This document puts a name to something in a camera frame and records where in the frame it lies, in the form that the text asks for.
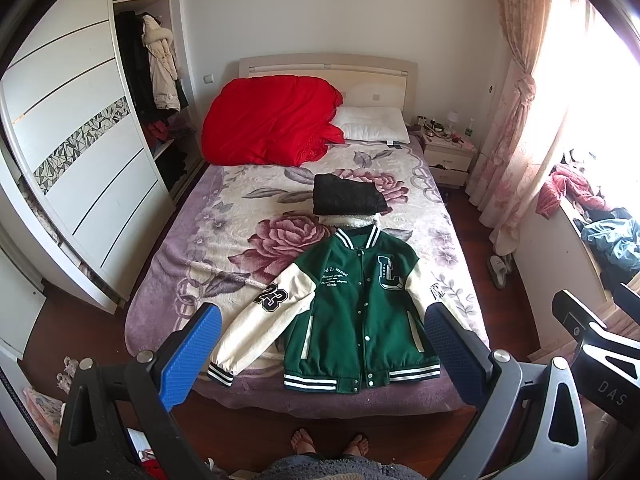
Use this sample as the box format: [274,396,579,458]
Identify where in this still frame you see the green and cream varsity jacket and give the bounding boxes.
[207,224,440,394]

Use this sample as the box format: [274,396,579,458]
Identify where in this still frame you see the clothes pile on windowsill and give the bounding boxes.
[536,148,639,292]

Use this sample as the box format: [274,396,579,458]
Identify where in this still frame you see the white slippers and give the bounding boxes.
[487,254,514,289]

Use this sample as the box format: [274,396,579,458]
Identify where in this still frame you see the person's bare feet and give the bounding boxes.
[290,428,370,458]

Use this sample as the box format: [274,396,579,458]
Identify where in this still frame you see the pink floral curtain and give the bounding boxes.
[465,0,590,256]

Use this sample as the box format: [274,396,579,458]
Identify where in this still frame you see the white bedside table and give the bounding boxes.
[409,125,477,188]

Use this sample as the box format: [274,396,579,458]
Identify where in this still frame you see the folded black garment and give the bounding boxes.
[312,174,387,216]

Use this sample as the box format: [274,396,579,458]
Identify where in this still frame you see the white sliding wardrobe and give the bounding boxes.
[1,0,203,312]

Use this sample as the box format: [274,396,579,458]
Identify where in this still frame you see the white pillow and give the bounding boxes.
[331,105,410,144]

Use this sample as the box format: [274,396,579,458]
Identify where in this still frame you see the red quilt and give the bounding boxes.
[201,75,345,167]

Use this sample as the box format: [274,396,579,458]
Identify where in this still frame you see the beige bed headboard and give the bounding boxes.
[239,53,418,124]

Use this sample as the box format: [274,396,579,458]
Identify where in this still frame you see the beige hanging coat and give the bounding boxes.
[142,14,181,112]

